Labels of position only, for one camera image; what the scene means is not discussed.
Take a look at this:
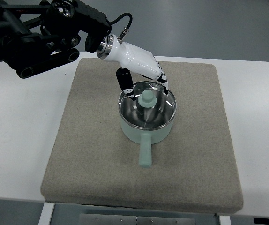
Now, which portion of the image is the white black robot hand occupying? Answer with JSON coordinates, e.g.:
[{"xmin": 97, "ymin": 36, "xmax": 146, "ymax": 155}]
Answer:
[{"xmin": 97, "ymin": 34, "xmax": 169, "ymax": 101}]

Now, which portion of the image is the glass lid with green knob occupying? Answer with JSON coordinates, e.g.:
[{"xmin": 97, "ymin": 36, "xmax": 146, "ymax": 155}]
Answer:
[{"xmin": 118, "ymin": 82, "xmax": 177, "ymax": 131}]

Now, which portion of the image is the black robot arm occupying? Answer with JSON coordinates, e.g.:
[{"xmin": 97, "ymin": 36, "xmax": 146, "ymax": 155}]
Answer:
[{"xmin": 0, "ymin": 0, "xmax": 113, "ymax": 79}]

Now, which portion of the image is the mint green pot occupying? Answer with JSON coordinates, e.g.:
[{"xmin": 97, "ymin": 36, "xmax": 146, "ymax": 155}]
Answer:
[{"xmin": 120, "ymin": 118, "xmax": 174, "ymax": 168}]

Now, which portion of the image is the beige fabric mat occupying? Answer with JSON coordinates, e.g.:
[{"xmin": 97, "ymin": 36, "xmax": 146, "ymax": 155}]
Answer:
[{"xmin": 40, "ymin": 59, "xmax": 243, "ymax": 214}]

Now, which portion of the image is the grey metal plate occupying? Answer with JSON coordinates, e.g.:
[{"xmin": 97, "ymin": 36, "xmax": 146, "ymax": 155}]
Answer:
[{"xmin": 78, "ymin": 214, "xmax": 196, "ymax": 225}]

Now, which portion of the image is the black label strip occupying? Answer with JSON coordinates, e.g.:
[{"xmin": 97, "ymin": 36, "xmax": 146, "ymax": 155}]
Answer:
[{"xmin": 254, "ymin": 217, "xmax": 269, "ymax": 225}]

